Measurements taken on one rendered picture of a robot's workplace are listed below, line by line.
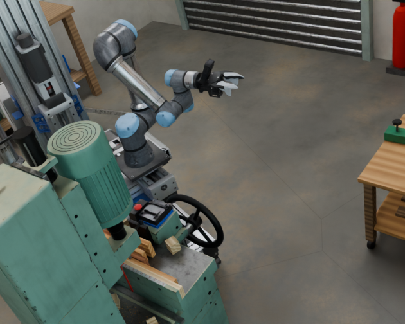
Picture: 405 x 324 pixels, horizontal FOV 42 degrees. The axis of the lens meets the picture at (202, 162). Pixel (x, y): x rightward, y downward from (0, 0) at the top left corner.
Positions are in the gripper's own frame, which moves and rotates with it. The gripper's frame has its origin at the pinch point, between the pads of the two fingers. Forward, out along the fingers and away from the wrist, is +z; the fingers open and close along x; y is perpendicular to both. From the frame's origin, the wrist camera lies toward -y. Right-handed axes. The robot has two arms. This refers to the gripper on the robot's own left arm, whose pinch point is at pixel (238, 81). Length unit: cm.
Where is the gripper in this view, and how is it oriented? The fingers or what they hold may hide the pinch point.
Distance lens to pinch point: 214.0
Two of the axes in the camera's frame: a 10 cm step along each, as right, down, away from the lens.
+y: 2.8, 6.7, 6.9
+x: -4.5, 7.3, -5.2
